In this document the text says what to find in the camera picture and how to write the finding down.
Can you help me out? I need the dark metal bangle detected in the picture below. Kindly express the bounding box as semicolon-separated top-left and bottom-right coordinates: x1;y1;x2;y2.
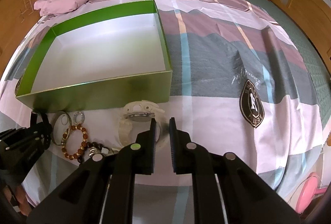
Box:
50;111;72;147

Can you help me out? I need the white plastic wristwatch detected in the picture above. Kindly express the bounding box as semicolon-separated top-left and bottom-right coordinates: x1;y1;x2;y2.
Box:
118;100;169;150

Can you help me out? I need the amber bead bracelet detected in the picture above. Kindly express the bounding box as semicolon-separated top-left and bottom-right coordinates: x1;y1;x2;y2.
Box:
60;124;89;160

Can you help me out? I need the black and gold bead bracelet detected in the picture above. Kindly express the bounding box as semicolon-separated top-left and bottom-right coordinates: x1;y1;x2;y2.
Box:
77;141;120;165

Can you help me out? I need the left hand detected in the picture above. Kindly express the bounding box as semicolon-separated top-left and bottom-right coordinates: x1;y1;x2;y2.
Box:
15;185;32;216

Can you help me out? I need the green cardboard box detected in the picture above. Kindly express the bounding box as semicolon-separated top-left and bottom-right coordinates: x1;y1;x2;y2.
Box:
16;0;172;112

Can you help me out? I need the pink plastic stool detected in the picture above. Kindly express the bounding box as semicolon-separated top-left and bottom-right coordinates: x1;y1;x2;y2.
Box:
295;172;328;214

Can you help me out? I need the wooden wardrobe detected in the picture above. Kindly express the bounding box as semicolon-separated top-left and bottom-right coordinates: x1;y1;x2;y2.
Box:
0;0;40;73

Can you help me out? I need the wooden headboard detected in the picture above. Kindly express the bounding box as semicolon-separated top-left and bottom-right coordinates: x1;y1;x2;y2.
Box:
270;0;331;70

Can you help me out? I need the silver rhinestone ring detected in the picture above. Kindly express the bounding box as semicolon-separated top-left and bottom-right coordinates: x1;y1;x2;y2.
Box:
72;111;85;125

